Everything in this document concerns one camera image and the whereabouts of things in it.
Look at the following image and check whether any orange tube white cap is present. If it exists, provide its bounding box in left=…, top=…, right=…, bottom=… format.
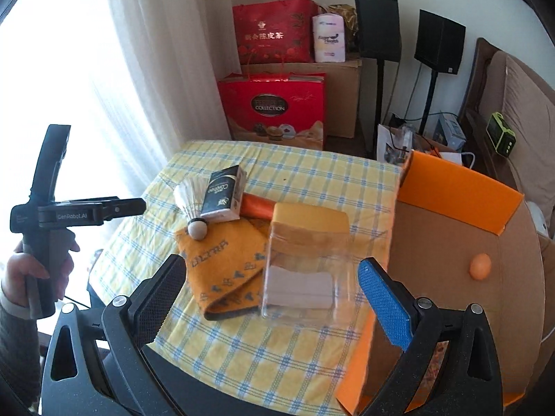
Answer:
left=240, top=192, right=276, bottom=221

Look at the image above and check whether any black speaker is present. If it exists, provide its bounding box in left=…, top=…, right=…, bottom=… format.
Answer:
left=414, top=9, right=466, bottom=75
left=355, top=0, right=402, bottom=63

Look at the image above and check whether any person's left hand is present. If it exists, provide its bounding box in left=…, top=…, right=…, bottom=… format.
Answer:
left=2, top=241, right=80, bottom=307

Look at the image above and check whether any clear jar with gold lid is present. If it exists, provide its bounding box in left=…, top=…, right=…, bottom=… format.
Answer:
left=259, top=202, right=357, bottom=328

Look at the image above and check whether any blue white small box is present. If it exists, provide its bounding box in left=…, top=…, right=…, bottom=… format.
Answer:
left=433, top=114, right=466, bottom=152

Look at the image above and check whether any orange cardboard box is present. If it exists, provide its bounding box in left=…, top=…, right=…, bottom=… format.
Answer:
left=336, top=152, right=546, bottom=415

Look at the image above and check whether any dark sleeve left forearm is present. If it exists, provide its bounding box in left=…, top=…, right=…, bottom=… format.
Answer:
left=1, top=290, right=41, bottom=408

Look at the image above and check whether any orange patterned towel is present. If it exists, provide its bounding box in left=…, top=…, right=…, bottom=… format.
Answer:
left=175, top=218, right=270, bottom=320

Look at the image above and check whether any orange ping pong ball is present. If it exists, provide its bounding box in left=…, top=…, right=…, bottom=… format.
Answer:
left=469, top=253, right=492, bottom=281

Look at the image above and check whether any green alarm clock radio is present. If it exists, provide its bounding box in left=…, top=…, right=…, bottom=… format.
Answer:
left=486, top=112, right=516, bottom=158

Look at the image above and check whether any white sheer curtain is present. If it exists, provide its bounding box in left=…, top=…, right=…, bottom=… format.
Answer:
left=1, top=0, right=239, bottom=222

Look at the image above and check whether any pink white tissue pack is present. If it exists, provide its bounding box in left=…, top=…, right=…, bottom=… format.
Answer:
left=312, top=13, right=346, bottom=63

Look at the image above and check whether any brown sofa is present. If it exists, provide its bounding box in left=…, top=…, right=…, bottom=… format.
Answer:
left=458, top=38, right=554, bottom=239

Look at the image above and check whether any white printed shopping bag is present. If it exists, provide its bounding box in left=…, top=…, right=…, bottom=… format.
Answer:
left=376, top=125, right=414, bottom=166

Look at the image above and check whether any black and white carton box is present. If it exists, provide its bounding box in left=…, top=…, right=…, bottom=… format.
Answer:
left=200, top=164, right=246, bottom=224

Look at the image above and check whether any left black speaker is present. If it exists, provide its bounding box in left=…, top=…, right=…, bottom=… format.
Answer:
left=355, top=0, right=402, bottom=63

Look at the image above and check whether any red tea gift bag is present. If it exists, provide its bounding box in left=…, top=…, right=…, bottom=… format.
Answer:
left=232, top=0, right=319, bottom=65

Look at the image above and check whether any brown cardboard carton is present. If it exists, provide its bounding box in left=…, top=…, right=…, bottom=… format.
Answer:
left=242, top=57, right=362, bottom=138

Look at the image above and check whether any red collection gift box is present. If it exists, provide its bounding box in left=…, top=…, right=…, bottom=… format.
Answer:
left=217, top=72, right=326, bottom=150

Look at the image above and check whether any right black speaker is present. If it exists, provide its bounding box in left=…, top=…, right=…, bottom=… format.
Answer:
left=414, top=9, right=466, bottom=75

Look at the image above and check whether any white feather shuttlecock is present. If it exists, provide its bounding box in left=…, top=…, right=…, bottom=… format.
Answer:
left=173, top=176, right=209, bottom=241

